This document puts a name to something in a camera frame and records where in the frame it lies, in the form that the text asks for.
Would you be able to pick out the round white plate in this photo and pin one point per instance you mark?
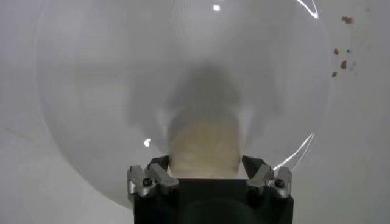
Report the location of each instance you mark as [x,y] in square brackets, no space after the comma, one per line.
[91,91]

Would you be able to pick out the white steamed baozi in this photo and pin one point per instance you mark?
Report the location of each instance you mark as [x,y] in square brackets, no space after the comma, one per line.
[204,149]

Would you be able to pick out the scattered brown crumbs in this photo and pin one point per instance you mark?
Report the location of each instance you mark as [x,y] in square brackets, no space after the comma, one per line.
[346,20]

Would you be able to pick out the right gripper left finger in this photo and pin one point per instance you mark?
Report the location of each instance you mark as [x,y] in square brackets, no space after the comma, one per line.
[166,180]

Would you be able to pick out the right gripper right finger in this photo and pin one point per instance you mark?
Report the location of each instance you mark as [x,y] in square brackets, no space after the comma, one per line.
[259,179]

